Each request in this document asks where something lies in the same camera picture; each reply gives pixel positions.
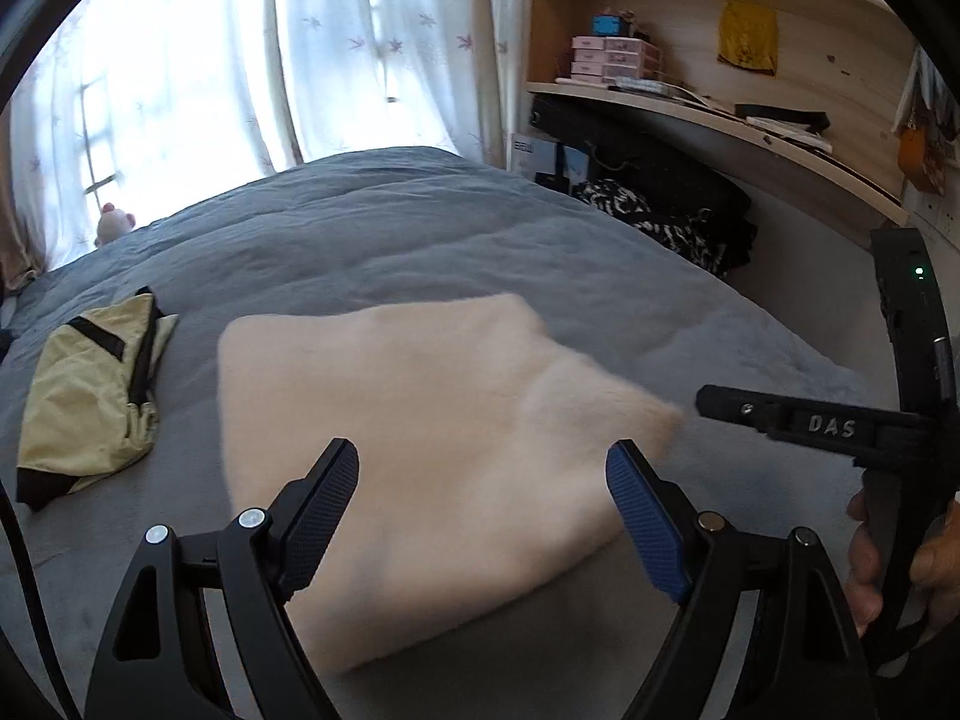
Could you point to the grey-blue plush bed blanket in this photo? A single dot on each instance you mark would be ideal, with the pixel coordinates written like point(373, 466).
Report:
point(450, 240)

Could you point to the person's right hand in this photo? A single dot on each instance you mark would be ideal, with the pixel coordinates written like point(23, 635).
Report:
point(862, 570)

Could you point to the black bag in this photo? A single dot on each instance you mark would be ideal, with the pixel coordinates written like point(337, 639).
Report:
point(675, 172)

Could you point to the white cardboard box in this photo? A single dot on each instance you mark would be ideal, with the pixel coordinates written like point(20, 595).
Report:
point(534, 156)

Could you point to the pink and white plush toy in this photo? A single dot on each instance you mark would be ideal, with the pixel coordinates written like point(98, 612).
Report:
point(114, 226)

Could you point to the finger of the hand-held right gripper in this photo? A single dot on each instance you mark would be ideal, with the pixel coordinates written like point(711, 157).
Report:
point(739, 409)

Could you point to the pink mini drawer organizer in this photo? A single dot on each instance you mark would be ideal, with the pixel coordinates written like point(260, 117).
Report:
point(611, 60)

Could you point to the wooden wall shelf unit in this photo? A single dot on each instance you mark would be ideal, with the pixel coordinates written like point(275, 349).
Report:
point(810, 37)

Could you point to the orange hanging pouch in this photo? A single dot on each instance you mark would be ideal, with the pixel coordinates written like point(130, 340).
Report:
point(911, 154)

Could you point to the beige curtain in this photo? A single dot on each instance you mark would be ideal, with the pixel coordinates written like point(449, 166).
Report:
point(19, 262)

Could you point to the yellow hanging cloth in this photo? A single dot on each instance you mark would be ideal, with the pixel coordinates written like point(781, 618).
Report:
point(748, 37)

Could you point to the black and white patterned cloth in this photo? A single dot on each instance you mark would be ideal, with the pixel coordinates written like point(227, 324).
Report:
point(660, 229)

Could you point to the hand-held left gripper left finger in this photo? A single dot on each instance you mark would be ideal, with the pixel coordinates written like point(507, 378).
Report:
point(315, 525)

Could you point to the small blue box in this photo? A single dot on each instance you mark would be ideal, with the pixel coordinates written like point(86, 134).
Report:
point(609, 25)

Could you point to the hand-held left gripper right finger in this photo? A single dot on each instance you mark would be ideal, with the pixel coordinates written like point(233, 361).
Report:
point(649, 532)

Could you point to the sheer white leaf-print curtain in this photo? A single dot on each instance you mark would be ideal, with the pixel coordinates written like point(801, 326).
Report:
point(300, 52)

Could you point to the cream fluffy knit cardigan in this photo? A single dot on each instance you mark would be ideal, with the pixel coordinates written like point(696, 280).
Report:
point(420, 450)

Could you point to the flat black device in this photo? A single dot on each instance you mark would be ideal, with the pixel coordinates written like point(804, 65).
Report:
point(784, 118)

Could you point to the yellow-green garment with black trim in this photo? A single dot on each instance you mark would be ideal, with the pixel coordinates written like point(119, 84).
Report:
point(82, 397)

